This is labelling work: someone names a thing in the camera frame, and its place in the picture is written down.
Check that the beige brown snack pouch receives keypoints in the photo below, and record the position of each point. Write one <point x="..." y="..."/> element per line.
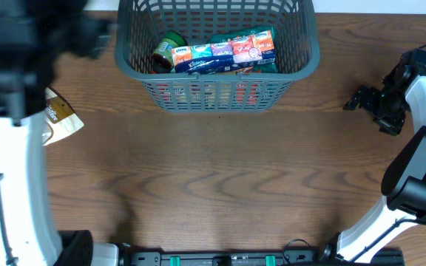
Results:
<point x="61" y="121"/>

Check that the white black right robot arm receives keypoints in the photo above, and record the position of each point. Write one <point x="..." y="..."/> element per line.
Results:
<point x="403" y="187"/>

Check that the orange San Remo spaghetti pack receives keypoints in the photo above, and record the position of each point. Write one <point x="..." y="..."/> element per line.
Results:
<point x="213" y="95"/>

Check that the grey plastic mesh basket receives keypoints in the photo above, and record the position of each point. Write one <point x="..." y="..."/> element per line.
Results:
<point x="142" y="24"/>

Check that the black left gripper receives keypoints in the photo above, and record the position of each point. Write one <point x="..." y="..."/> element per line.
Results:
<point x="97" y="41"/>

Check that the blue Kleenex tissue multipack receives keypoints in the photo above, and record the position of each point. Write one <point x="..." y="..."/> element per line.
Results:
<point x="201" y="59"/>

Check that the green Nescafe coffee bag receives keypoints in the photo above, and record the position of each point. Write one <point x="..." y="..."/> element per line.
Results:
<point x="253" y="50"/>

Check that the green lidded spice jar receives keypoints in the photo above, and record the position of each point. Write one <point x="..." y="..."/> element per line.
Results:
<point x="162" y="54"/>

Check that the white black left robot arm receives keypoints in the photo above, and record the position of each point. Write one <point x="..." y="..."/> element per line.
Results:
<point x="32" y="36"/>

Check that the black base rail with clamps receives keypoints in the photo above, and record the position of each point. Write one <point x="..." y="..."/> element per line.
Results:
<point x="291" y="255"/>

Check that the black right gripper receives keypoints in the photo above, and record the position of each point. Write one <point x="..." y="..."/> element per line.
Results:
<point x="373" y="105"/>

